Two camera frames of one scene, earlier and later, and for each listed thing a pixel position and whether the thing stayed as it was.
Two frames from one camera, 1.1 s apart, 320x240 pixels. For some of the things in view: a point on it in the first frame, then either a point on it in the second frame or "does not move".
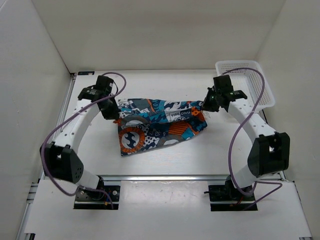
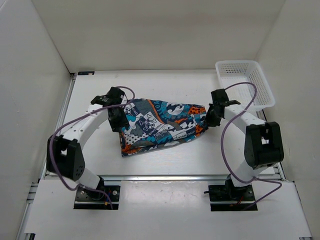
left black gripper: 113,115 -> 115,127
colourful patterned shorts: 143,123 does not move
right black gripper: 206,106 -> 207,120
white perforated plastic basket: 248,81 does not move
